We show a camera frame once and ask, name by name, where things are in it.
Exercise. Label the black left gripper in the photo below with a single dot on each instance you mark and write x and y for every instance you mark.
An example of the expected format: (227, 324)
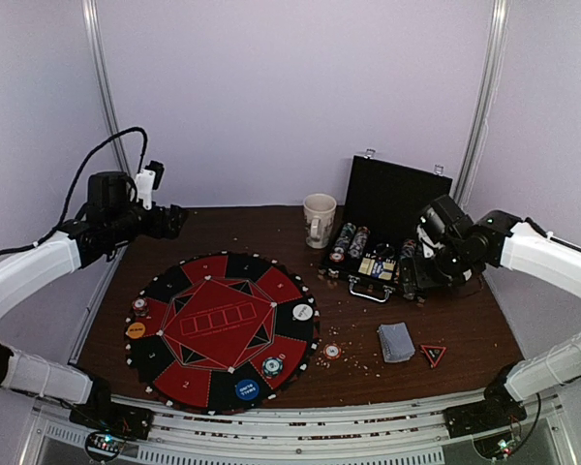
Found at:
(172, 227)

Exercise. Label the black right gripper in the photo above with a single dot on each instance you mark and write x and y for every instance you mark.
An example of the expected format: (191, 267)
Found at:
(418, 273)

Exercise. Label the red white chip stack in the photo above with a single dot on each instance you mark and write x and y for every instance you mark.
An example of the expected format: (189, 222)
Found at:
(140, 307)

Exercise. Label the poker chip row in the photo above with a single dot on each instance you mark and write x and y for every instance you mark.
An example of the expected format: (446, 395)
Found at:
(342, 243)
(407, 251)
(358, 242)

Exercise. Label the grey playing card deck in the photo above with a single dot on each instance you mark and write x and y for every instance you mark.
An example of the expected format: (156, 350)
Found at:
(396, 343)

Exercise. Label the orange big blind button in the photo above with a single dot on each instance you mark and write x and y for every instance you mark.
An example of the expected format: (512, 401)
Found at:
(135, 330)

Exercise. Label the orange white chip stack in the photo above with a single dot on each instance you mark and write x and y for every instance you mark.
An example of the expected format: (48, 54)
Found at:
(332, 351)

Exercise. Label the white dealer button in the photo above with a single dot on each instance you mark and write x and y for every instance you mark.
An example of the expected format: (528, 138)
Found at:
(302, 312)

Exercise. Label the green white chip stack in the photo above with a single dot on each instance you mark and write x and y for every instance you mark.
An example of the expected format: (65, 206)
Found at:
(272, 367)

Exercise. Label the blue small blind button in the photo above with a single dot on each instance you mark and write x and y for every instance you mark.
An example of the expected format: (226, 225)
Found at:
(247, 390)

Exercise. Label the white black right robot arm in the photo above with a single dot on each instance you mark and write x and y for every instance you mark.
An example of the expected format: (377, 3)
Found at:
(538, 281)

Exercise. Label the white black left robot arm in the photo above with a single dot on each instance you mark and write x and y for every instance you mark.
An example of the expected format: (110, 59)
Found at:
(24, 273)

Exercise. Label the blue card box in case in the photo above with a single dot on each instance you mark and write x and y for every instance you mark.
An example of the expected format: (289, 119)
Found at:
(383, 269)

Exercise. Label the black poker chip case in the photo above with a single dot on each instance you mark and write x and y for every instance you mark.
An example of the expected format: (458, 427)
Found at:
(387, 199)

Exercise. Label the black red triangular token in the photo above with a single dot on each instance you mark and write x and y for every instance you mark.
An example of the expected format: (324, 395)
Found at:
(433, 353)

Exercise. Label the round red black poker mat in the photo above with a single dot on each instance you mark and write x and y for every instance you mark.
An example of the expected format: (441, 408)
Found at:
(212, 321)

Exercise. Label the cream ceramic mug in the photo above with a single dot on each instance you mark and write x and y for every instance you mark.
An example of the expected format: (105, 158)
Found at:
(319, 213)

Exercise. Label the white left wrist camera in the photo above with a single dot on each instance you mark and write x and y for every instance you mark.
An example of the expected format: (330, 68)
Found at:
(147, 180)

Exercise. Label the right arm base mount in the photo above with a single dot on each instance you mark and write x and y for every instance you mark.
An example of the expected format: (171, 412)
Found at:
(482, 416)

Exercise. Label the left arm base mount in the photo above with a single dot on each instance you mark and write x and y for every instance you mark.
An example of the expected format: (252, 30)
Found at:
(101, 413)

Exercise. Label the right aluminium frame post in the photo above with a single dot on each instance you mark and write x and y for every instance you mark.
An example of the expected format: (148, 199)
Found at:
(488, 87)

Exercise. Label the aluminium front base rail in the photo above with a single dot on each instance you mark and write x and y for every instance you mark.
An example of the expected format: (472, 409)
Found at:
(407, 432)

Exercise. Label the aluminium corner frame post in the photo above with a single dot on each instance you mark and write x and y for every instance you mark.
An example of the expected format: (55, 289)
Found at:
(95, 41)

